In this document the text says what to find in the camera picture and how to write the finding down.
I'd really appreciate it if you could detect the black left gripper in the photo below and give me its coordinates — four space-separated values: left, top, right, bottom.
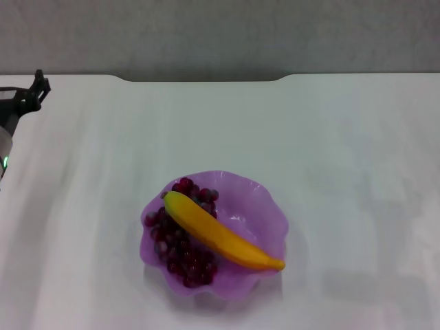
0 69 52 135

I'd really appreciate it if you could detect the dark red grape bunch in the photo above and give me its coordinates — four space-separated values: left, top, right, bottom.
144 177 220 289

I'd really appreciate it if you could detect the yellow toy banana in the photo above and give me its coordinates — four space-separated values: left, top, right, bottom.
162 191 287 273

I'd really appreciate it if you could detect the purple plastic wavy bowl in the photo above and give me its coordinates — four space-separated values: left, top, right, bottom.
140 170 289 305

